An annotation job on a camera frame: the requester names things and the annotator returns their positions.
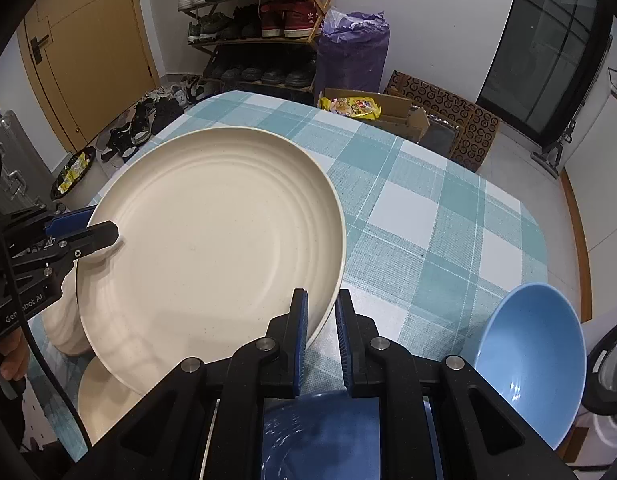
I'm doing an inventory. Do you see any purple plastic bag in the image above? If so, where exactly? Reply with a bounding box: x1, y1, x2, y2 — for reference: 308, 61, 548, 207
315, 8, 391, 96

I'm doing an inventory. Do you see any dark foil sheet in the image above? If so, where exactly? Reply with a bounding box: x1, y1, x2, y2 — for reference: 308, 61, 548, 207
418, 110, 464, 156

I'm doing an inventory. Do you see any wooden shoe rack with shoes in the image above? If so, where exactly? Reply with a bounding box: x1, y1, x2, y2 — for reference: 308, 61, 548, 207
167, 0, 323, 92

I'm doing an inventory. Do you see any black trash bin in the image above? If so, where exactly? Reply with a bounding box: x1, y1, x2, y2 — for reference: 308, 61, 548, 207
49, 146, 96, 201

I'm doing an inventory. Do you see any open cardboard box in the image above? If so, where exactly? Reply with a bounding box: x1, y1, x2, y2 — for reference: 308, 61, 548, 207
318, 87, 429, 143

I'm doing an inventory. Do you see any person's left hand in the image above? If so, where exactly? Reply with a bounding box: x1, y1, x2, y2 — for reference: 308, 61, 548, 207
0, 331, 32, 383

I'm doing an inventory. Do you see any teal checked tablecloth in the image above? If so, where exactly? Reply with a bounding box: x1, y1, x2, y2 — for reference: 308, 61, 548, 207
26, 91, 548, 461

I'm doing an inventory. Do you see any cream ribbed plate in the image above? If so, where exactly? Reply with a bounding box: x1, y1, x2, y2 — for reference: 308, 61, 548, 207
77, 357, 149, 447
76, 127, 348, 397

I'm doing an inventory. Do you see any upright vacuum cleaner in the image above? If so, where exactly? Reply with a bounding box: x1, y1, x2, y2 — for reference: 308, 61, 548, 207
531, 110, 579, 178

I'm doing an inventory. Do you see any patterned cardboard sheet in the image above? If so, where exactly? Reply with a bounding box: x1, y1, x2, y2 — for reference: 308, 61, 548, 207
448, 105, 501, 173
385, 71, 471, 126

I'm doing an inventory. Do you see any dark blue bowl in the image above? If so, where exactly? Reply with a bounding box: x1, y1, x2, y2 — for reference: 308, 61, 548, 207
261, 392, 386, 480

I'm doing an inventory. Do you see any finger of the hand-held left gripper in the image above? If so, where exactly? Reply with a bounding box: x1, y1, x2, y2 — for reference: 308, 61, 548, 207
18, 221, 120, 281
0, 207, 94, 248

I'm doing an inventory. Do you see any black door handle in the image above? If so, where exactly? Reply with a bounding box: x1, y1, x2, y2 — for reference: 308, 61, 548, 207
29, 35, 52, 66

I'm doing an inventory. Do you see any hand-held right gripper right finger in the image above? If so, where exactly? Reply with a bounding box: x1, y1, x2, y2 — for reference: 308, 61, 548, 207
335, 289, 579, 480

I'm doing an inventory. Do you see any black-framed glass door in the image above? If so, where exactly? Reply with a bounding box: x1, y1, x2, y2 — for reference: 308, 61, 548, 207
475, 0, 614, 148

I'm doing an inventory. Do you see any yellow snack packet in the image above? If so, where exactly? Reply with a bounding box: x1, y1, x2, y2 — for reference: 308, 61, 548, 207
322, 96, 384, 121

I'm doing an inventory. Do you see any black cable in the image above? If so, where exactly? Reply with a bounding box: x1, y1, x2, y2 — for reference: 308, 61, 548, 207
0, 145, 96, 448

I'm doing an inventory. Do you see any light blue bowl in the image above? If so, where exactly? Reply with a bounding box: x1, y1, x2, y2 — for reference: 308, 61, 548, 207
471, 282, 587, 451

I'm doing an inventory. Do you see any silver metal case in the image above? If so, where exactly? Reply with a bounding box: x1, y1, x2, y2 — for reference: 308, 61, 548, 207
0, 105, 44, 216

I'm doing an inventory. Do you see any white washing machine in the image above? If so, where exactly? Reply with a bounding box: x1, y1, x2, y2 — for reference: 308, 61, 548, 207
563, 310, 617, 466

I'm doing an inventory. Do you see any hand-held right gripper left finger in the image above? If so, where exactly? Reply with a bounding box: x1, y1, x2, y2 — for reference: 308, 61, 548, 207
63, 288, 309, 480

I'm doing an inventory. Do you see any pile of dark shoes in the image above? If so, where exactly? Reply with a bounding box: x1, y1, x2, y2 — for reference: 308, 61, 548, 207
96, 74, 219, 163

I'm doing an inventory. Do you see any wooden door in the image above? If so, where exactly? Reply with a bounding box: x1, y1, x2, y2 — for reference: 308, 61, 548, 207
16, 0, 159, 153

